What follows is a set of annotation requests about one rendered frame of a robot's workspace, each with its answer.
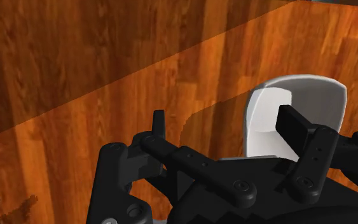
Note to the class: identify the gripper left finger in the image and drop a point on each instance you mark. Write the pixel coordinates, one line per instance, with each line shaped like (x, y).
(197, 163)

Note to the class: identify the white bowl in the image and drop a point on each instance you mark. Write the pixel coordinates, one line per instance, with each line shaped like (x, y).
(268, 124)

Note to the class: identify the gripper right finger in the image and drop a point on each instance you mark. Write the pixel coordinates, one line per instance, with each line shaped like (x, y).
(316, 155)

